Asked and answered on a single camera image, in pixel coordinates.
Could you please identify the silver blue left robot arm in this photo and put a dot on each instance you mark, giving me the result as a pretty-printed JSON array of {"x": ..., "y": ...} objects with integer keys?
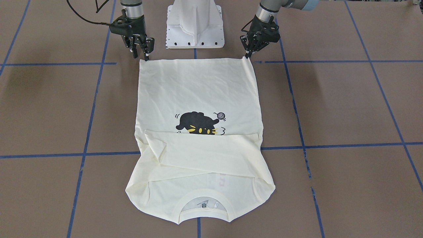
[{"x": 267, "y": 8}]

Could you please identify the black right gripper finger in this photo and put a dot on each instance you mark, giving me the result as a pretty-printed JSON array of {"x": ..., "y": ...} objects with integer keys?
[
  {"x": 146, "y": 52},
  {"x": 134, "y": 52}
]

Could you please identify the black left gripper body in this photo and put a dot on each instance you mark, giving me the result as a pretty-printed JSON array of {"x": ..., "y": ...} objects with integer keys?
[{"x": 260, "y": 29}]

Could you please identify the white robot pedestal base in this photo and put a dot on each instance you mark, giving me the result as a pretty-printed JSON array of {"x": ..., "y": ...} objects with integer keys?
[{"x": 194, "y": 24}]

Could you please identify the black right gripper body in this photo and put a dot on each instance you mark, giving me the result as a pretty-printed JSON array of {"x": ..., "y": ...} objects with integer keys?
[{"x": 136, "y": 31}]

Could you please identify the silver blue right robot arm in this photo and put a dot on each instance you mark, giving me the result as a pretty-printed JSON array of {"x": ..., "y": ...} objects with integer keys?
[{"x": 132, "y": 9}]

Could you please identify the cream long-sleeve cat shirt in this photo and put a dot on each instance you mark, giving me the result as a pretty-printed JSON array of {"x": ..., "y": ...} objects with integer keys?
[{"x": 199, "y": 130}]

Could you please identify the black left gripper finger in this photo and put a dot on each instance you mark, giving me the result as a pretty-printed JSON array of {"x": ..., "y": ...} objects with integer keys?
[
  {"x": 249, "y": 53},
  {"x": 257, "y": 48}
]

